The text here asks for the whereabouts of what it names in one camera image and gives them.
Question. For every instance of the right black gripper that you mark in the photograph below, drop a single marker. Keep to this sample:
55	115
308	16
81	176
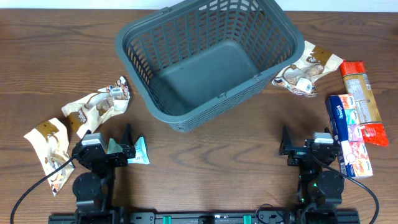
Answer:
300	152

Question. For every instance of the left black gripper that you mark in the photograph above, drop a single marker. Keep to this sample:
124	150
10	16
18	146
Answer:
129	151

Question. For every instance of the blue Kleenex tissue pack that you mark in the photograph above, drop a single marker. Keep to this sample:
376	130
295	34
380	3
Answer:
344	118

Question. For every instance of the beige snack bag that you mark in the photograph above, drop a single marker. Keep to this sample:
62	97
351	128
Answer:
89	112
300	77
50	142

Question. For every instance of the grey plastic basket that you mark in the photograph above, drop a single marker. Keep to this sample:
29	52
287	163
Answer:
197	59

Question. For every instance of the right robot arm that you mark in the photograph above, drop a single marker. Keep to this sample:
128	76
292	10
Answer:
319	191

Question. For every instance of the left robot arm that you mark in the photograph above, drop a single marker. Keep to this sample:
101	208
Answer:
94	189

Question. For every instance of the teal snack packet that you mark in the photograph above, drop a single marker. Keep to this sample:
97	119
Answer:
137	152

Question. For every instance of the red spaghetti packet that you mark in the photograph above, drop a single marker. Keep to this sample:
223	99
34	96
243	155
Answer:
357	83

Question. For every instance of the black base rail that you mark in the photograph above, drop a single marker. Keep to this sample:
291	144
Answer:
259	217

